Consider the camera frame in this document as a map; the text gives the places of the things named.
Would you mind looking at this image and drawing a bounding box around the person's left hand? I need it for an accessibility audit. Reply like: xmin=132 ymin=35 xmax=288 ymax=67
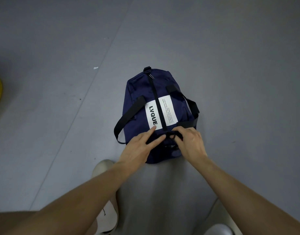
xmin=117 ymin=125 xmax=166 ymax=171

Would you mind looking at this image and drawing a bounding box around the person's right hand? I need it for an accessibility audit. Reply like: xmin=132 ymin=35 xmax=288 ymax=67
xmin=171 ymin=126 xmax=208 ymax=170

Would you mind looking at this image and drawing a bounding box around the navy blue duffel bag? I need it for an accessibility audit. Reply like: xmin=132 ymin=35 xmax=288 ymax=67
xmin=113 ymin=66 xmax=200 ymax=164

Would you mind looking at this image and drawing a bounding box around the person's left forearm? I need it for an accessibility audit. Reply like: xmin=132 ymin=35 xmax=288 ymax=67
xmin=3 ymin=162 xmax=128 ymax=235

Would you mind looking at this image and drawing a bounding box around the person's right forearm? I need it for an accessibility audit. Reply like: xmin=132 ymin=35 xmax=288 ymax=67
xmin=189 ymin=158 xmax=300 ymax=235

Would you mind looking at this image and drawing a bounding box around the white left shoe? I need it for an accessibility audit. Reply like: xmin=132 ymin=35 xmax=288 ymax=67
xmin=91 ymin=159 xmax=119 ymax=235

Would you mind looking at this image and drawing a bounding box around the white shoe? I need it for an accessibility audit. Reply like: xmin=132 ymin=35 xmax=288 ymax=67
xmin=193 ymin=198 xmax=241 ymax=235
xmin=91 ymin=159 xmax=119 ymax=235

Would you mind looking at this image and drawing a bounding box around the white right shoe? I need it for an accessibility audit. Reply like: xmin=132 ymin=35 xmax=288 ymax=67
xmin=193 ymin=198 xmax=241 ymax=235

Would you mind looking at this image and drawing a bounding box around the person's left leg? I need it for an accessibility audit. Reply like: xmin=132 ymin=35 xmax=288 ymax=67
xmin=0 ymin=211 xmax=40 ymax=235

